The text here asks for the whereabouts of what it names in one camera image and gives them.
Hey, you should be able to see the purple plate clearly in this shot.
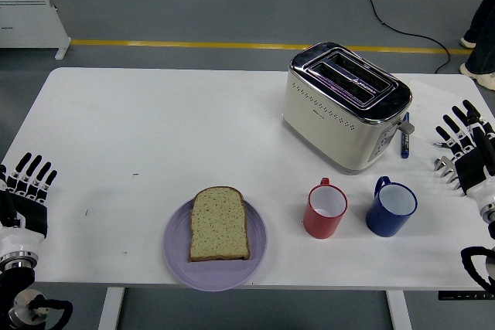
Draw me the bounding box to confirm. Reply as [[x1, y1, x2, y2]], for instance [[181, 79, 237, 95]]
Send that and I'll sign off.
[[162, 196, 268, 293]]

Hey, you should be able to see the brown bread slice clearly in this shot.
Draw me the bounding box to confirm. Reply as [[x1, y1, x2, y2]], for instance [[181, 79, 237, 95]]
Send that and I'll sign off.
[[187, 185, 251, 264]]

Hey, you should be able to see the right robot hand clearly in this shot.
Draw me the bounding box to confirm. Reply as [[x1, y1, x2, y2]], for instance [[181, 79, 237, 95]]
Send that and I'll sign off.
[[435, 99, 495, 212]]

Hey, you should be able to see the black table control panel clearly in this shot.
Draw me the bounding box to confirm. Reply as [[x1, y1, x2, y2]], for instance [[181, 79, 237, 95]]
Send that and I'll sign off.
[[438, 290, 495, 301]]

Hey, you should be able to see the long black floor cable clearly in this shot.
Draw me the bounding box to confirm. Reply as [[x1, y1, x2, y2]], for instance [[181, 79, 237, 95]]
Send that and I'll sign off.
[[345, 0, 452, 73]]

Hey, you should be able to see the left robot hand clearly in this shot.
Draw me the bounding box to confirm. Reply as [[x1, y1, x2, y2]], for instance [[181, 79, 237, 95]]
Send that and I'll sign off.
[[0, 152, 59, 258]]

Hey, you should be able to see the person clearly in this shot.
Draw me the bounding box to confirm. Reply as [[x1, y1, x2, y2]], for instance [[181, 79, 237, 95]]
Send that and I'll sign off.
[[459, 0, 495, 91]]

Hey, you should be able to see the white paper sheet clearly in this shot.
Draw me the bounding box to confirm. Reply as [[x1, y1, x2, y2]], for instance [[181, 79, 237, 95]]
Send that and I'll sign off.
[[408, 78, 465, 141]]

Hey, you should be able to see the blue enamel mug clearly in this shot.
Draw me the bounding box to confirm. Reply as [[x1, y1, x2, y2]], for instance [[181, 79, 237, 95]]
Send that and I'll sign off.
[[365, 175, 418, 237]]

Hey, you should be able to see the blue marker pen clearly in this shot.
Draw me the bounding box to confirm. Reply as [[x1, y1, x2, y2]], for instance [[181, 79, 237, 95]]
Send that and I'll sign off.
[[399, 111, 411, 159]]

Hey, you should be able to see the white table leg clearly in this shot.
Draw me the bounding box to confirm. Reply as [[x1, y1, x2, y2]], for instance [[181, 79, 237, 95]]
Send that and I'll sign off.
[[386, 290, 413, 330], [97, 287, 125, 330]]

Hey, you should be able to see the cream and chrome toaster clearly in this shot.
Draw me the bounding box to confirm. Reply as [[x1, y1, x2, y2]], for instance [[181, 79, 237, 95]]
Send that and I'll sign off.
[[281, 40, 415, 175]]

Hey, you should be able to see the white panel heater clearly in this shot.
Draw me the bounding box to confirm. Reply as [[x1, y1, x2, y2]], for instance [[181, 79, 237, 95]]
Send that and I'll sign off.
[[0, 0, 73, 60]]

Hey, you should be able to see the red enamel mug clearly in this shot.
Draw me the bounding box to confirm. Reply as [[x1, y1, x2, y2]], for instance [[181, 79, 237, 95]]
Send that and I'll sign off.
[[302, 177, 348, 240]]

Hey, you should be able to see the metal toast rack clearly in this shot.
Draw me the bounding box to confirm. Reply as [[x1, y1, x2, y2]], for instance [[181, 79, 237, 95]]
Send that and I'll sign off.
[[432, 155, 466, 192]]

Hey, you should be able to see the yellow floor tape line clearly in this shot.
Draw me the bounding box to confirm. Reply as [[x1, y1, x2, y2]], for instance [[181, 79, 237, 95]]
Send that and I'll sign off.
[[70, 39, 475, 56]]

